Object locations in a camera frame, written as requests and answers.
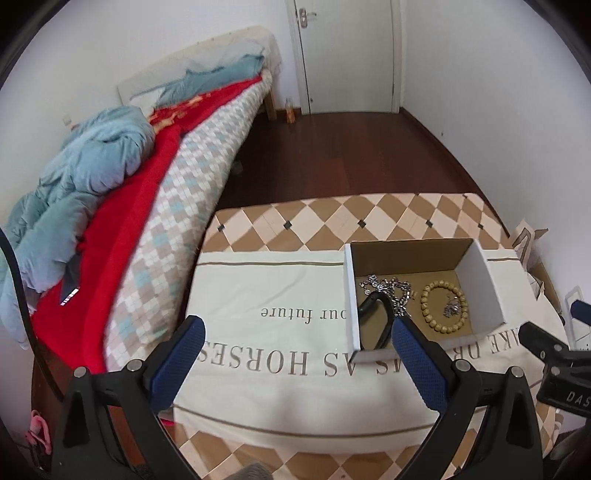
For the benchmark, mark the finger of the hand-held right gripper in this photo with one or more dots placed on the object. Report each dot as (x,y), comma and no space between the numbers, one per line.
(582,311)
(549,344)

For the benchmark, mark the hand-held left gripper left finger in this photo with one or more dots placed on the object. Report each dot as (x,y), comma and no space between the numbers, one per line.
(180,364)

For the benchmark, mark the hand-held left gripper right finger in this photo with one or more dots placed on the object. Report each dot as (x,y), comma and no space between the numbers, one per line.
(418,364)

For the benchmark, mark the black smart band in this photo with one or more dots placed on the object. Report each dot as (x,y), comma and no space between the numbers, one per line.
(369,307)

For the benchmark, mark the white cardboard box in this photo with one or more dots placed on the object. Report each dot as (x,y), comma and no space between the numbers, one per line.
(480,286)

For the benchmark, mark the white power strip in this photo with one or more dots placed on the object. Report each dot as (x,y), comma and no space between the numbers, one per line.
(577,327)

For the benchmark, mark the brown cardboard piece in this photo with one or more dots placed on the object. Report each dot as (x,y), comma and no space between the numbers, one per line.
(545,277)

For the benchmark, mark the brown checkered tablecloth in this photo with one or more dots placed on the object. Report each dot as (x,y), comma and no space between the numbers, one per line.
(286,360)

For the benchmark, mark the black phone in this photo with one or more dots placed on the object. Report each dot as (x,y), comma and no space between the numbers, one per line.
(69,296)

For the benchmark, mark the red blanket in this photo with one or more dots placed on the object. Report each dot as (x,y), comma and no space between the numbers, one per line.
(124,221)

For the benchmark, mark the pink plastic item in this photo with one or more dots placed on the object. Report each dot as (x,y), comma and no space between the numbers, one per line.
(39,434)

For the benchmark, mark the beige checkered quilt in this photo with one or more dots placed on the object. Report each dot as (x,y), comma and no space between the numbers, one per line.
(184,198)

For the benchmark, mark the light blue quilt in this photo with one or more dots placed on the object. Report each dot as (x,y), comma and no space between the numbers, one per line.
(78,180)

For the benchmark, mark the small orange bottle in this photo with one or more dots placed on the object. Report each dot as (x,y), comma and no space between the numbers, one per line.
(291,113)

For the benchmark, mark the wooden bed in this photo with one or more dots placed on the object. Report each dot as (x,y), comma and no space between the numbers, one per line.
(270,101)

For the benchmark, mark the blue grey blanket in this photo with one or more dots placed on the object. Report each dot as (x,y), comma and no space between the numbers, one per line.
(217,76)

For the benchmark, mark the white door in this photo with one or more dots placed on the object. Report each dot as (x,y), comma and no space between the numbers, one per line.
(351,55)

